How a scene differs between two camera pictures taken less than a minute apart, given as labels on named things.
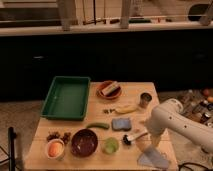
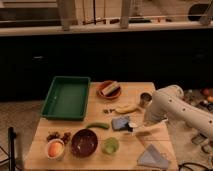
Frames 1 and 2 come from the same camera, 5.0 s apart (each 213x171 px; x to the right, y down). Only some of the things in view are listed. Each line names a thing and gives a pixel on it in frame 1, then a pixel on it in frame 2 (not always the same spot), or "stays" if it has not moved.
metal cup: [145, 99] stays
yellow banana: [127, 109] stays
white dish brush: [128, 140] to [133, 125]
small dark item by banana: [106, 111] stays
